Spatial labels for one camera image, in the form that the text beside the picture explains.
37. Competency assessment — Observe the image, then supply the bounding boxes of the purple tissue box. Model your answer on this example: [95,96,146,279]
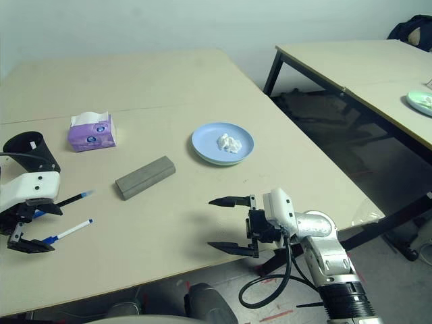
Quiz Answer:
[67,111,118,153]

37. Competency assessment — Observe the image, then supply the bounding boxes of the dark right robot leg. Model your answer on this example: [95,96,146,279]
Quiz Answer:
[184,282,239,324]

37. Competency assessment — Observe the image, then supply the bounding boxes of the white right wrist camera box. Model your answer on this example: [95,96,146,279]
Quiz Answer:
[262,188,298,234]

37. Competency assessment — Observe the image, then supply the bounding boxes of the grey robot torso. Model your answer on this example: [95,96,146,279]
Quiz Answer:
[84,313,203,324]

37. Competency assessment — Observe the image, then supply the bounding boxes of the black table frame bar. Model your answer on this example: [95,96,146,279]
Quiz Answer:
[259,192,432,276]

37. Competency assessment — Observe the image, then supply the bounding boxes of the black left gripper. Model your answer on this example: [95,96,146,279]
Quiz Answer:
[0,198,64,253]

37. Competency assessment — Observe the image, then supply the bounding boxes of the grey glasses case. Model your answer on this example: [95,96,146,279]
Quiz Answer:
[114,155,177,202]

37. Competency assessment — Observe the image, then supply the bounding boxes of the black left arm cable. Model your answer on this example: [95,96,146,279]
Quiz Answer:
[0,152,45,161]

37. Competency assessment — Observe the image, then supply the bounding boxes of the black pen blue cap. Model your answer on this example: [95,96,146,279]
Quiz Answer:
[33,190,97,217]

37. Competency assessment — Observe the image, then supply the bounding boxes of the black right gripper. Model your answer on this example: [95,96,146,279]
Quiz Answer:
[207,194,284,259]

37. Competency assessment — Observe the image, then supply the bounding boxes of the grey left robot leg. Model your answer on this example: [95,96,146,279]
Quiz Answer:
[107,300,142,318]

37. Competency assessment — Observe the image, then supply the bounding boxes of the beige side table black legs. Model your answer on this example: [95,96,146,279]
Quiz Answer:
[263,39,432,151]

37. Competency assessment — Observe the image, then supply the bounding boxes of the white marker blue cap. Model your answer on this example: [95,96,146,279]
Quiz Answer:
[42,218,94,244]

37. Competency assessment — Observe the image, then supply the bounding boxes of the white tissue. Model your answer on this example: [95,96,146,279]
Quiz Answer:
[217,133,243,153]

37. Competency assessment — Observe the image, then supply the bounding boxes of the blue plate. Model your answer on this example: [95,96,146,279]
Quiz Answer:
[191,122,256,166]

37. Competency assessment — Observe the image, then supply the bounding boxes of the black plastic cup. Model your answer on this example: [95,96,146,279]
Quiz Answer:
[2,131,61,176]

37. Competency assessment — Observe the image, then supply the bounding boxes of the green plate with white scrap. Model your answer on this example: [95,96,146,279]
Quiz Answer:
[400,90,432,117]

